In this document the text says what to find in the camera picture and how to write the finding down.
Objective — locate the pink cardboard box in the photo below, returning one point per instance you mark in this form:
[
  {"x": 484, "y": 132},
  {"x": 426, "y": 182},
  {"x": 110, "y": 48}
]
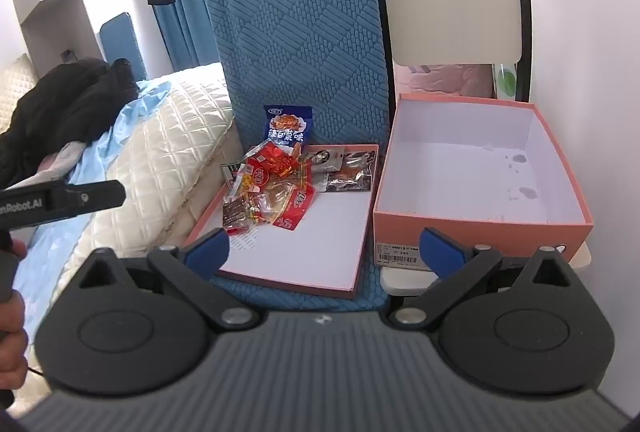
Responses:
[{"x": 310, "y": 242}]

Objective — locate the light blue cloth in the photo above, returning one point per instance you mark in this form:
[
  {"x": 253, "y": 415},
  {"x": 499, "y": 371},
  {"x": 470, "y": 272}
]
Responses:
[{"x": 115, "y": 131}]

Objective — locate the cream plastic chair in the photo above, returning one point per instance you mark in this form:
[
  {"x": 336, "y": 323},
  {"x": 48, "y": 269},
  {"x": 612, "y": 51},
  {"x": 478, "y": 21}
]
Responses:
[{"x": 450, "y": 1}]

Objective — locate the small red clear snack packet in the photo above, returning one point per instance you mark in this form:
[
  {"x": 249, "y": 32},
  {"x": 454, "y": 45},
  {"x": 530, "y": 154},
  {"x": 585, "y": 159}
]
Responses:
[{"x": 267, "y": 204}]

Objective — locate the blue curtain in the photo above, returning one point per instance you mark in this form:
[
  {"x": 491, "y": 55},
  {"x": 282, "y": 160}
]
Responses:
[{"x": 185, "y": 26}]

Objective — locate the black garment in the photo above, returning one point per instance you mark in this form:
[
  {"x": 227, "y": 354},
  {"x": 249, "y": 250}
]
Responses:
[{"x": 60, "y": 106}]

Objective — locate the blue snack packet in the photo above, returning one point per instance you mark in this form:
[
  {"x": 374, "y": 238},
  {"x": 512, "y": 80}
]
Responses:
[{"x": 287, "y": 126}]

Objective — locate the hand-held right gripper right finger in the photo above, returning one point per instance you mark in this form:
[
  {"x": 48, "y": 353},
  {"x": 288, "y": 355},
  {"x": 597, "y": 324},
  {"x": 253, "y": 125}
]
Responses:
[{"x": 440, "y": 252}]

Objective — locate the dark brown snack packet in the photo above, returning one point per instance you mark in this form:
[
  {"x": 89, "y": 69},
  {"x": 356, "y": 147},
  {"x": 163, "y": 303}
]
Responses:
[{"x": 357, "y": 169}]

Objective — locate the green white bag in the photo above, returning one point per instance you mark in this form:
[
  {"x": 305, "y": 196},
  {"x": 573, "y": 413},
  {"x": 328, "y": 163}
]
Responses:
[{"x": 505, "y": 81}]

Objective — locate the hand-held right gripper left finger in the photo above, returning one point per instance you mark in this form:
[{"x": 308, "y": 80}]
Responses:
[{"x": 210, "y": 249}]

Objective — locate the white quilted cushion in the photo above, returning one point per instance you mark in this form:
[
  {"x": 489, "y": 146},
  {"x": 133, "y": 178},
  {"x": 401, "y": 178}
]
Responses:
[{"x": 165, "y": 136}]

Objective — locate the person's left hand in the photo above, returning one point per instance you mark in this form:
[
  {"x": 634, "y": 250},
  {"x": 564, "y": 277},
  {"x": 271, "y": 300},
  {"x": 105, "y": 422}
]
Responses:
[{"x": 12, "y": 327}]

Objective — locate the blue textured cushion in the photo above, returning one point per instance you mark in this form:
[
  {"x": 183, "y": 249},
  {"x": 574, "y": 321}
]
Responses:
[{"x": 300, "y": 36}]

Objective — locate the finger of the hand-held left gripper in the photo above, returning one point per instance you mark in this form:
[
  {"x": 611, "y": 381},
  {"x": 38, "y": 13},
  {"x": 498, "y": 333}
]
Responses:
[{"x": 95, "y": 199}]

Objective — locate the pink shoebox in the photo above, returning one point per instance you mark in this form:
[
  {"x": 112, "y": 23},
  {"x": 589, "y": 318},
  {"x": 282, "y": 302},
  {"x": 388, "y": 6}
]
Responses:
[{"x": 460, "y": 171}]

